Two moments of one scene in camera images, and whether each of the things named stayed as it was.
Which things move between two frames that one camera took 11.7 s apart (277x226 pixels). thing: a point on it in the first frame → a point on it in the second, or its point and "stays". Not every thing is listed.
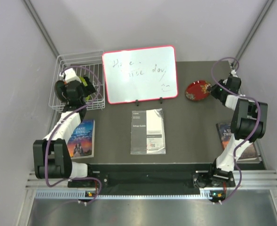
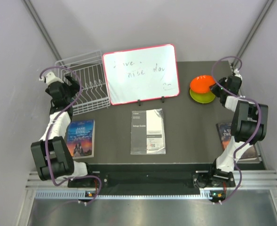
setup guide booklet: [147, 132] stays
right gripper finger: [214, 90] stays
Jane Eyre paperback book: [81, 143] stays
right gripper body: [222, 90] stays
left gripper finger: [90, 87] → [75, 86]
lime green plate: [85, 84] → [202, 98]
